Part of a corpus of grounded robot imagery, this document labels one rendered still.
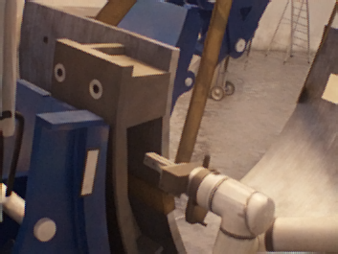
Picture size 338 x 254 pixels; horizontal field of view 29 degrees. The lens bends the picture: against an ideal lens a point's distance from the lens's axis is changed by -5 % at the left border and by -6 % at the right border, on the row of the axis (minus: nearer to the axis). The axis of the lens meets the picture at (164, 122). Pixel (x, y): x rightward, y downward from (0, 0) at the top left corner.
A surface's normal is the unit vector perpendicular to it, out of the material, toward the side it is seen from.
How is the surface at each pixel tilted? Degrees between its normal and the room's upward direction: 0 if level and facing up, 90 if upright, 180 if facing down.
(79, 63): 94
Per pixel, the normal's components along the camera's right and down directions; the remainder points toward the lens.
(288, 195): -0.22, -0.73
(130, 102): 0.71, 0.33
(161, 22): -0.62, -0.11
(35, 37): -0.69, 0.17
